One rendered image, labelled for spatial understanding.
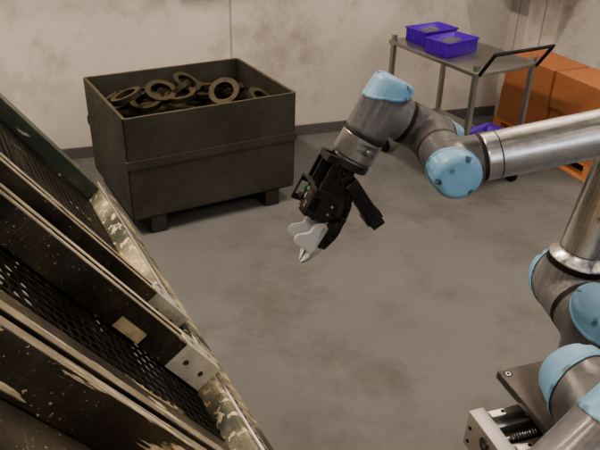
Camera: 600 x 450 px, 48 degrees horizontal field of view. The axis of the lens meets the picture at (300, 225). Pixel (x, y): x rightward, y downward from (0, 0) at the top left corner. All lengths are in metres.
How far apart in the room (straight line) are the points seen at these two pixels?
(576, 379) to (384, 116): 0.56
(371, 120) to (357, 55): 4.08
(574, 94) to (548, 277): 3.59
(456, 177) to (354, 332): 2.19
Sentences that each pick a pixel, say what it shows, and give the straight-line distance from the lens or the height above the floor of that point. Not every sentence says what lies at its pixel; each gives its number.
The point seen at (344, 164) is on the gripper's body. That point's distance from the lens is 1.12.
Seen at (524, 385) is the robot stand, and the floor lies 1.04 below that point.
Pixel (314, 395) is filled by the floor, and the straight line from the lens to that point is 2.83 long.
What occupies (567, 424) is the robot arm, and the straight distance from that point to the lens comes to 0.56.
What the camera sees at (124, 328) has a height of 1.11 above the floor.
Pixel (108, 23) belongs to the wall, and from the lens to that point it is 4.69.
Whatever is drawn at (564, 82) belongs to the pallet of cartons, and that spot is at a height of 0.59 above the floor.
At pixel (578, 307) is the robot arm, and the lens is 1.30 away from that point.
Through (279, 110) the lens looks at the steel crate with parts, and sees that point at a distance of 3.92.
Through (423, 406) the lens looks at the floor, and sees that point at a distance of 2.84.
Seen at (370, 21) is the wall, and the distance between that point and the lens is 5.16.
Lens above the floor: 1.97
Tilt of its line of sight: 30 degrees down
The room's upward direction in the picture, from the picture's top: 2 degrees clockwise
